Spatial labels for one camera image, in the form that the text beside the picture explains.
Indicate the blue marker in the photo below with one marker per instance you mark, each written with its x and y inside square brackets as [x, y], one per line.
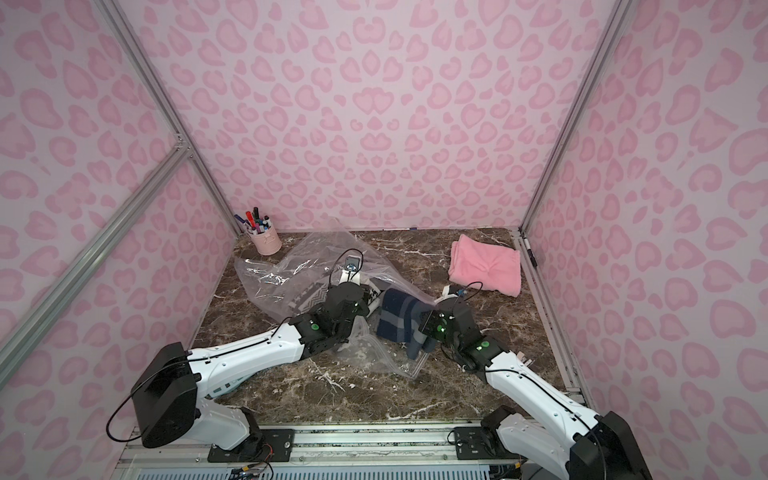
[243, 222]

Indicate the red marker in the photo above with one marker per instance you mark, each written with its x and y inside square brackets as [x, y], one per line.
[250, 220]

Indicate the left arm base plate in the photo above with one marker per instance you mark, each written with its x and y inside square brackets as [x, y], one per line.
[268, 445]

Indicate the aluminium corner post right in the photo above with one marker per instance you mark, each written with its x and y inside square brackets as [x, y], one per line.
[616, 24]

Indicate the clear plastic vacuum bag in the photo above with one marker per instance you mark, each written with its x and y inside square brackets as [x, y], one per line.
[301, 279]

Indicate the aluminium front rail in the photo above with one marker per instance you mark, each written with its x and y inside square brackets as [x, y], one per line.
[338, 451]

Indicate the pink fluffy blanket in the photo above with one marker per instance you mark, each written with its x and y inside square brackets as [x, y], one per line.
[497, 267]

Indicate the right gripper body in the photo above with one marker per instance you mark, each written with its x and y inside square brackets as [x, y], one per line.
[429, 323]

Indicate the aluminium diagonal brace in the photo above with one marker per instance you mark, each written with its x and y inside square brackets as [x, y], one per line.
[39, 319]

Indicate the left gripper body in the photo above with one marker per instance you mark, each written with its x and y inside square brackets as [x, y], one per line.
[362, 297]

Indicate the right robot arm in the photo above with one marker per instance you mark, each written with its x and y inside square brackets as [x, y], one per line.
[566, 439]

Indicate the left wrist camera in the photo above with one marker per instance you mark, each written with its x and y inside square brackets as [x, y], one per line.
[353, 264]

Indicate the aluminium corner post left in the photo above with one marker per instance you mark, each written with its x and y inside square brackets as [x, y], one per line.
[116, 19]

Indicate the pink pen holder cup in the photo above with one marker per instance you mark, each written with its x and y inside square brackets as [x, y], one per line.
[266, 242]

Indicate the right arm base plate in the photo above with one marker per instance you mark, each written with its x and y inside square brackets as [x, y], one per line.
[477, 443]

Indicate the dark blue striped blanket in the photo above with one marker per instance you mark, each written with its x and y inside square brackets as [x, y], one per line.
[400, 318]

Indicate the aluminium corner post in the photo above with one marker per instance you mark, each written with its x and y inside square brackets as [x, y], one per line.
[116, 19]
[616, 24]

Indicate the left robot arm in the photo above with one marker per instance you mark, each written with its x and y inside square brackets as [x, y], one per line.
[174, 398]

